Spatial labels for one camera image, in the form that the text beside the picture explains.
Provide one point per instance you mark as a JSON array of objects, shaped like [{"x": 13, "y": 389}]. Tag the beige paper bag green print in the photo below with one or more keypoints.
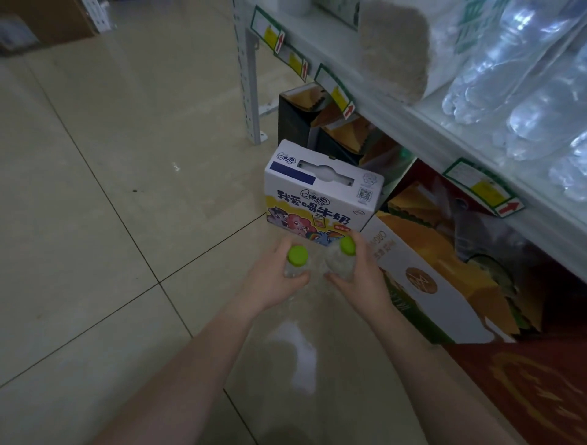
[{"x": 394, "y": 50}]

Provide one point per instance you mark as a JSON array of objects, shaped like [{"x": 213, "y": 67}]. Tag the person's left forearm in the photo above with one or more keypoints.
[{"x": 183, "y": 380}]

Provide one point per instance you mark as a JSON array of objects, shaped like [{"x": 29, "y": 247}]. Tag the red carton gold emblem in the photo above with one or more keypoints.
[{"x": 527, "y": 389}]

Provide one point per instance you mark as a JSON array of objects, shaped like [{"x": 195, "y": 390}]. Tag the person's right hand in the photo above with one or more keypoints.
[{"x": 367, "y": 284}]

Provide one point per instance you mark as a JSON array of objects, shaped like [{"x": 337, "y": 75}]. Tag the white metal shelf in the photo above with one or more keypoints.
[{"x": 412, "y": 133}]

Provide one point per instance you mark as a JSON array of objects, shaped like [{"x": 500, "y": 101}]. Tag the cartoon print white carton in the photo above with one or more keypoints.
[{"x": 321, "y": 201}]

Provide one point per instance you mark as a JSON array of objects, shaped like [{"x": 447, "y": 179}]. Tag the clear plastic bag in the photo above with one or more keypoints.
[{"x": 486, "y": 238}]

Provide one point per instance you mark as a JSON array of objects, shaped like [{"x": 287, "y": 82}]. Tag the person's right forearm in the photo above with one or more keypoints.
[{"x": 435, "y": 389}]

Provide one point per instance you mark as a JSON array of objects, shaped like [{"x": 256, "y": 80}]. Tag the white orange green carton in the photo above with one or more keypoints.
[{"x": 435, "y": 284}]

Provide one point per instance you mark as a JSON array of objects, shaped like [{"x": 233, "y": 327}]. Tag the brown cardboard box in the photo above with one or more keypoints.
[{"x": 41, "y": 20}]

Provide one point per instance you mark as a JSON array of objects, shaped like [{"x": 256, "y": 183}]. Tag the clear water bottle green cap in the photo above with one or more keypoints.
[
  {"x": 571, "y": 169},
  {"x": 545, "y": 114},
  {"x": 344, "y": 256},
  {"x": 297, "y": 259},
  {"x": 504, "y": 59}
]

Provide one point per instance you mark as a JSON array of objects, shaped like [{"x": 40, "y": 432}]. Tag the person's left hand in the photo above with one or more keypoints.
[{"x": 268, "y": 284}]

